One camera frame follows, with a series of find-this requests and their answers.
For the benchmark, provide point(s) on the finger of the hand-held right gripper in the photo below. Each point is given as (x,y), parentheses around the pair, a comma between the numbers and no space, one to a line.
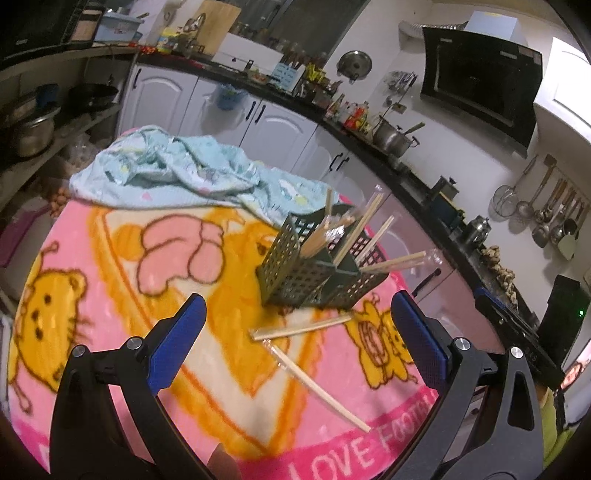
(484,294)
(542,364)

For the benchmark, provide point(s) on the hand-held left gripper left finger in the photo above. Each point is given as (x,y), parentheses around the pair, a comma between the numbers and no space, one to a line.
(178,344)

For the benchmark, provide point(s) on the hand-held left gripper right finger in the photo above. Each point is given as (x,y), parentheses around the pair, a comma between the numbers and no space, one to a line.
(420,346)

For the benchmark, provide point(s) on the wooden chopstick pair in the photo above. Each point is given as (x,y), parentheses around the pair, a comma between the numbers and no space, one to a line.
(364,221)
(401,261)
(300,326)
(381,233)
(323,392)
(328,205)
(323,240)

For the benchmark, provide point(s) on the green plastic utensil holder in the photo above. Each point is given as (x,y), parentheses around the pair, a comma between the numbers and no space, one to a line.
(291,277)

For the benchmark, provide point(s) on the person's right forearm green sleeve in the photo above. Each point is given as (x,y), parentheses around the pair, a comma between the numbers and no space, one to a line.
(554,429)

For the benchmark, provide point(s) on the row of hanging kitchen utensils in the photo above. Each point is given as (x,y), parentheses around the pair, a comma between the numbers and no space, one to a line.
(554,217)

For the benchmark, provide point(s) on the person's left hand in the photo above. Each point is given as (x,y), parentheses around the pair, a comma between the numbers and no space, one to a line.
(222,464)

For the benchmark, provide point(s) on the pile of garlic bulbs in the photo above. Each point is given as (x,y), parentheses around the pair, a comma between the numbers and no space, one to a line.
(501,274)

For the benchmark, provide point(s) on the stainless steel kettle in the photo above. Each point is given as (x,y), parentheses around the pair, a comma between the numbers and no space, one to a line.
(475,230)

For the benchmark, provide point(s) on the pink printed blanket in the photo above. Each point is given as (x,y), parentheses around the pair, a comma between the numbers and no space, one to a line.
(207,258)

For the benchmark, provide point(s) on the light blue patterned cloth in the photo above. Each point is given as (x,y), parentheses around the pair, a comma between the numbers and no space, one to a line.
(184,166)

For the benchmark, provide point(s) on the stainless steel cooking pot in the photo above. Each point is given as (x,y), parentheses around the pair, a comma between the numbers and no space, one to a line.
(392,136)

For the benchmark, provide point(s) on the pile of small onions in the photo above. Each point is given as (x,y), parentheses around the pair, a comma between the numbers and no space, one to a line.
(58,202)

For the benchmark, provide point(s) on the purple cloth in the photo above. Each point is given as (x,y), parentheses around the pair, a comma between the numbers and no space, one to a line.
(21,233)

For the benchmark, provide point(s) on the black range hood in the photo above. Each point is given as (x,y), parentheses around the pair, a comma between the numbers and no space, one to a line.
(480,87)

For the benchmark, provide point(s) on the row of sauce bottles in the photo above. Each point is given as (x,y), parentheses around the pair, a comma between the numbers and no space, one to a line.
(351,115)

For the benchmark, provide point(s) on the wooden storage shelf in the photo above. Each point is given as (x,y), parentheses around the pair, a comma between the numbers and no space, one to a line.
(69,129)

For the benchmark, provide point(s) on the blue hanging plastic basket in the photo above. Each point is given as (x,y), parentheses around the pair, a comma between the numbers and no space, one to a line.
(228,97)

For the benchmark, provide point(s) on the large steel stockpot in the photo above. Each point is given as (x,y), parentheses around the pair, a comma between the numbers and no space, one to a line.
(30,136)

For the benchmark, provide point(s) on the black wok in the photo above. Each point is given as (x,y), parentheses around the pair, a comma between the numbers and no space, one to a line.
(92,96)

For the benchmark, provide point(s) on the hanging steel pot lid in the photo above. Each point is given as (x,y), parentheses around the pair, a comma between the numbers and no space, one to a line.
(354,65)

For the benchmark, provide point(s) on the white box on hood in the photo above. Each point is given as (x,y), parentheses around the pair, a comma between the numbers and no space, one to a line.
(496,25)

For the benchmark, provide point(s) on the light blue storage box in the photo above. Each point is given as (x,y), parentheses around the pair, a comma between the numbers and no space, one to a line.
(287,73)

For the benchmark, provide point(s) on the white rectangular box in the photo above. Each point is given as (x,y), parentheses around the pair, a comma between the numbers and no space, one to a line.
(247,53)

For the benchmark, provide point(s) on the row of spice jars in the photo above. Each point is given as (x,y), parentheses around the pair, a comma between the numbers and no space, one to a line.
(295,50)

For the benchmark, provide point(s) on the wooden cutting board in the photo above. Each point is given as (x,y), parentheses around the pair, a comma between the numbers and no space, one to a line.
(217,25)

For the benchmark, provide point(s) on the blue plastic basin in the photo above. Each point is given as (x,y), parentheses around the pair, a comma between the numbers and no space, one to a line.
(117,23)

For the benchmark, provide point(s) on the black countertop appliance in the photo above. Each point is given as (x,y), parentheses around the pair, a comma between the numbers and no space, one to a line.
(37,23)

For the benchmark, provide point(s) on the wall socket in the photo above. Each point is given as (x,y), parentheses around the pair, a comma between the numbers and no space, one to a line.
(399,108)

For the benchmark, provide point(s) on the white wall cabinet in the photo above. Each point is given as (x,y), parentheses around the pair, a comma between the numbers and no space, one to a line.
(568,92)

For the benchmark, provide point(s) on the wall rack with small tools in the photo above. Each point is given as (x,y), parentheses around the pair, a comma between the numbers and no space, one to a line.
(400,81)

